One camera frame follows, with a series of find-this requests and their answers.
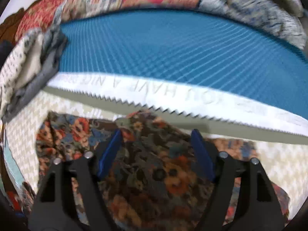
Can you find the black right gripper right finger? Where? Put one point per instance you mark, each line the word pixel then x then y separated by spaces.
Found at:
pixel 243 197

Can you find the dark wooden bed frame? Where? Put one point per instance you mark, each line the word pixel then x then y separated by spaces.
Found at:
pixel 10 25

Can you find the chevron patterned bedspread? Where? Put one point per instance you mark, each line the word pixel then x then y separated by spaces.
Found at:
pixel 196 70

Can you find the grey folded cloth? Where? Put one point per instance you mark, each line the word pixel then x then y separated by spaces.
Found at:
pixel 53 45

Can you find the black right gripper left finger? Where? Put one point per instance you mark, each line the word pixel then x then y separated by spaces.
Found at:
pixel 54 207

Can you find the floral patterned garment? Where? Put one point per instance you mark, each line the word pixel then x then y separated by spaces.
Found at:
pixel 155 181

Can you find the red patchwork quilt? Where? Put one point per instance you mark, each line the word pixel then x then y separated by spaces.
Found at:
pixel 280 18

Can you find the white dotted folded blanket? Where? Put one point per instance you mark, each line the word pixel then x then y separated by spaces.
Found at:
pixel 21 66

